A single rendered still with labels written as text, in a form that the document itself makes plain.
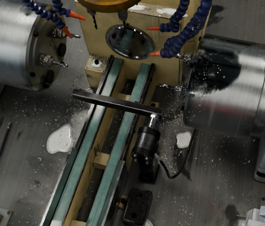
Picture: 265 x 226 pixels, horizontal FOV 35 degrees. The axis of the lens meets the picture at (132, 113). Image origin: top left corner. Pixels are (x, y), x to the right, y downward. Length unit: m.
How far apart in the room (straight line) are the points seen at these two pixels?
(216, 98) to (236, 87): 0.05
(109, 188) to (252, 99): 0.44
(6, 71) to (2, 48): 0.06
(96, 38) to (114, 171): 0.41
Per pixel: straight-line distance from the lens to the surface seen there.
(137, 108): 1.10
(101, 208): 1.13
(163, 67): 1.30
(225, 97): 1.00
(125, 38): 1.22
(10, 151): 1.39
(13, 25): 1.16
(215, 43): 1.05
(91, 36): 1.28
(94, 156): 1.25
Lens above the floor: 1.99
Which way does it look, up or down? 62 degrees down
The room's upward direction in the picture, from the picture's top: 10 degrees counter-clockwise
